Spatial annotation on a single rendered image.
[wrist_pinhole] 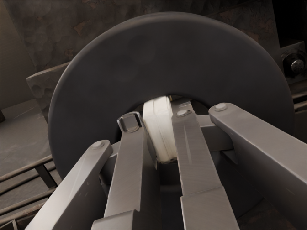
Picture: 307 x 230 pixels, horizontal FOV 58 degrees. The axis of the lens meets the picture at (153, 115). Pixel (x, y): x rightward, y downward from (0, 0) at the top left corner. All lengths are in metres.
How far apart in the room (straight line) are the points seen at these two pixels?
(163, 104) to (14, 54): 7.22
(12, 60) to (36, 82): 6.85
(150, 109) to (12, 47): 7.21
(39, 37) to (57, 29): 0.04
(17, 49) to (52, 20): 6.72
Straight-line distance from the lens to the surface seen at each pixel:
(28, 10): 0.60
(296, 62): 0.57
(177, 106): 0.16
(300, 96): 0.54
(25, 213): 0.56
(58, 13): 0.58
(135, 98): 0.16
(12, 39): 7.31
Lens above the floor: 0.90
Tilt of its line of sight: 19 degrees down
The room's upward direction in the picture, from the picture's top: 19 degrees counter-clockwise
